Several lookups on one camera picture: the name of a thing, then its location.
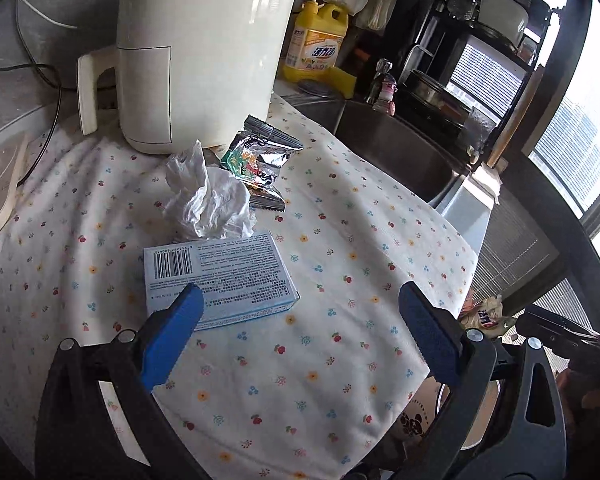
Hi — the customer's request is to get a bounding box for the white cylindrical appliance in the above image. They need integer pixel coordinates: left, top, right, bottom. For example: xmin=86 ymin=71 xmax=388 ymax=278
xmin=76 ymin=0 xmax=294 ymax=154

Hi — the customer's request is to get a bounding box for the floral white tablecloth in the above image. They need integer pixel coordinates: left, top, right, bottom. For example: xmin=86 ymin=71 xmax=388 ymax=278
xmin=0 ymin=91 xmax=481 ymax=480

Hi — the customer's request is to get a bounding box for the wooden cutting board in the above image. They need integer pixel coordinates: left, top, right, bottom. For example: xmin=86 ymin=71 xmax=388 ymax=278
xmin=486 ymin=64 xmax=545 ymax=168

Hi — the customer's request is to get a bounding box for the blue white carton box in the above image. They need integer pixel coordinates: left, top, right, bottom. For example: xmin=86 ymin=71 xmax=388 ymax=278
xmin=143 ymin=232 xmax=300 ymax=332

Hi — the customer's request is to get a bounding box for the yellow detergent jug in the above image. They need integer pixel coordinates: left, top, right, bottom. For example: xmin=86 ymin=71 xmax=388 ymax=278
xmin=283 ymin=0 xmax=356 ymax=99

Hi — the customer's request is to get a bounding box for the crumpled white tissue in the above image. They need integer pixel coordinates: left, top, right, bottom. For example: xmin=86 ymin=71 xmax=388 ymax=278
xmin=163 ymin=141 xmax=256 ymax=242

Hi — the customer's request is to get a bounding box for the black dish rack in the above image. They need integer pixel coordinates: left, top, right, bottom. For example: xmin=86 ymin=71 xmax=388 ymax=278
xmin=399 ymin=0 xmax=556 ymax=165

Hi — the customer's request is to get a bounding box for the pink faucet ornament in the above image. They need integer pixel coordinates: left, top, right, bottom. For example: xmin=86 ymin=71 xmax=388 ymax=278
xmin=373 ymin=74 xmax=396 ymax=116

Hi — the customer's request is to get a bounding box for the colourful foil snack wrapper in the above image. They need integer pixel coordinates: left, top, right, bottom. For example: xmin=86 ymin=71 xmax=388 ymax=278
xmin=221 ymin=115 xmax=304 ymax=211

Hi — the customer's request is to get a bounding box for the green white refill pouch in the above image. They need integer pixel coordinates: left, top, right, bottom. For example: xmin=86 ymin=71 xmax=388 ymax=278
xmin=460 ymin=295 xmax=517 ymax=338

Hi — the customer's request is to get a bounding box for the person's right hand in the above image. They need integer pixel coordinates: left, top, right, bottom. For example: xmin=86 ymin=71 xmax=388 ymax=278
xmin=555 ymin=368 xmax=600 ymax=439

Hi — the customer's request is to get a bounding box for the black power cable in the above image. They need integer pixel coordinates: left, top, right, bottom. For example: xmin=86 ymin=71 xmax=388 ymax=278
xmin=9 ymin=0 xmax=81 ymax=187

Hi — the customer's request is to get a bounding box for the white round trash bin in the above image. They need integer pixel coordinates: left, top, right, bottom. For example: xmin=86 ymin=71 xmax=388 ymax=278
xmin=391 ymin=377 xmax=502 ymax=451

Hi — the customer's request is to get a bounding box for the stainless steel sink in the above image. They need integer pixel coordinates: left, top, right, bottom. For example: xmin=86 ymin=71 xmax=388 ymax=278
xmin=287 ymin=96 xmax=469 ymax=206

